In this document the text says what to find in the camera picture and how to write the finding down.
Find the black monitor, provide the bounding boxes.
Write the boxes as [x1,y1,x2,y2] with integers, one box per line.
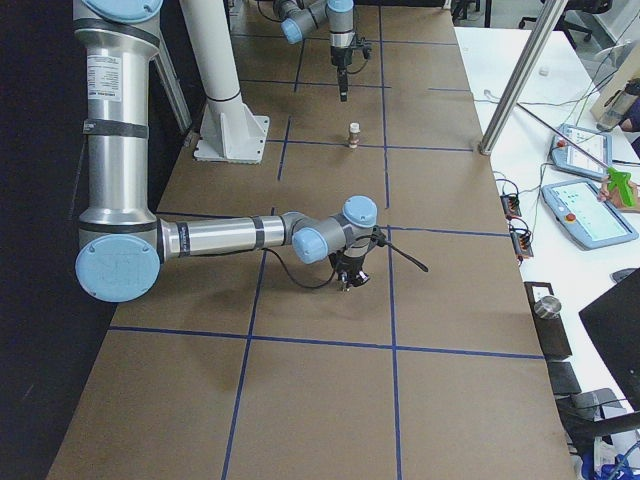
[579,270,639,410]

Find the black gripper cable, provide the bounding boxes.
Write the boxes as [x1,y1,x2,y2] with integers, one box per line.
[263,225,430,290]

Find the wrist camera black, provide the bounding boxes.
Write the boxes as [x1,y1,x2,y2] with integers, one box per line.
[351,35,372,61]

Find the far teach pendant tablet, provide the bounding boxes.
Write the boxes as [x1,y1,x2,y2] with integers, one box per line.
[550,123,612,181]

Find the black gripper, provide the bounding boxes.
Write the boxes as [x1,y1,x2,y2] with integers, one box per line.
[329,251,370,292]
[330,45,353,102]

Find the near teach pendant tablet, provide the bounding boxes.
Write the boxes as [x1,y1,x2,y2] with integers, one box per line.
[541,179,639,250]

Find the teach pendant tablet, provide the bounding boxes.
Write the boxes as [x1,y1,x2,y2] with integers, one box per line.
[541,179,639,250]
[550,123,612,181]

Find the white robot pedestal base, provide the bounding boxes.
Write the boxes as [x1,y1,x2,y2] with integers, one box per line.
[180,0,270,164]

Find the metal cup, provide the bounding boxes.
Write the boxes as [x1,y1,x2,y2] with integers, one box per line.
[533,295,562,319]

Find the green handled reacher grabber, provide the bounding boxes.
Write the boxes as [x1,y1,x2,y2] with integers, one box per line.
[514,99,637,209]

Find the aluminium frame post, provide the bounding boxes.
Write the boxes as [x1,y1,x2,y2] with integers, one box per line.
[478,0,568,156]

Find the brass PPR valve white ends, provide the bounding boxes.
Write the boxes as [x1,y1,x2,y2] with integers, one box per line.
[348,122,361,149]

